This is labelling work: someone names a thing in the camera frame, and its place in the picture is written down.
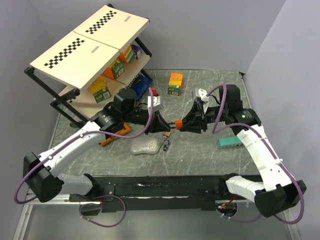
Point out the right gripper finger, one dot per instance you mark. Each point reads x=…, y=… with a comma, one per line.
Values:
x=192, y=115
x=192, y=128

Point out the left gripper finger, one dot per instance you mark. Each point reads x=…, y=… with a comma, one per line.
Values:
x=156, y=128
x=158, y=120

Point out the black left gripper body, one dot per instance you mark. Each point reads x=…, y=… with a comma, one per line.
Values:
x=137, y=116

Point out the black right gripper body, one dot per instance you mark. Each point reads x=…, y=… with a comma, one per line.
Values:
x=211, y=112

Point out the orange black padlock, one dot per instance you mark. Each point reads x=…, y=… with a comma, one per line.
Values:
x=178, y=124

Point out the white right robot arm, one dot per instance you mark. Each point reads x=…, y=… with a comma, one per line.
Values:
x=279, y=190

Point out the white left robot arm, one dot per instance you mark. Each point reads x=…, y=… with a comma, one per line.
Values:
x=43, y=173

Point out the small brass padlock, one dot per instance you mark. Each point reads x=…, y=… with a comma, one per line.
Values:
x=167, y=134

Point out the silver glitter sponge pad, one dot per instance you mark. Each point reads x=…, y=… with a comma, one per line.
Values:
x=145, y=145

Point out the blue snack bag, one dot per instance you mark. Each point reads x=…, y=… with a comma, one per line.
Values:
x=140, y=85

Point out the yellow green box lower shelf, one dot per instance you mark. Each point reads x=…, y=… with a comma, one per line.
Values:
x=99, y=90

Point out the teal rectangular box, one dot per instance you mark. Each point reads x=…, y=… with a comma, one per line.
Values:
x=228, y=142

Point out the orange green box on table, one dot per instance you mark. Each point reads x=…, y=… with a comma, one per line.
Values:
x=175, y=84

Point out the orange green box middle shelf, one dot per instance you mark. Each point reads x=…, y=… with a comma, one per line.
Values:
x=114, y=70

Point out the orange green box shelf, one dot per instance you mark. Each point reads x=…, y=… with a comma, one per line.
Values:
x=128, y=56
x=114, y=70

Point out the orange green box upper shelf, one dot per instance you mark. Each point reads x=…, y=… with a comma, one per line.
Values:
x=128, y=56

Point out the beige two-tier shelf rack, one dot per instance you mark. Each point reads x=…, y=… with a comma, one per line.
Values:
x=68, y=68

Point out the purple white small box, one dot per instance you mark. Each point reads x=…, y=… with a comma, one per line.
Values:
x=137, y=50

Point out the grey figurine keychain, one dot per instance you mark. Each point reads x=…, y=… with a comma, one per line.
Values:
x=166, y=144

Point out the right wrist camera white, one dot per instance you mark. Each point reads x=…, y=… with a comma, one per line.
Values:
x=201, y=95

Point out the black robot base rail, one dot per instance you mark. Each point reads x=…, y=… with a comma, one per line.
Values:
x=171, y=192

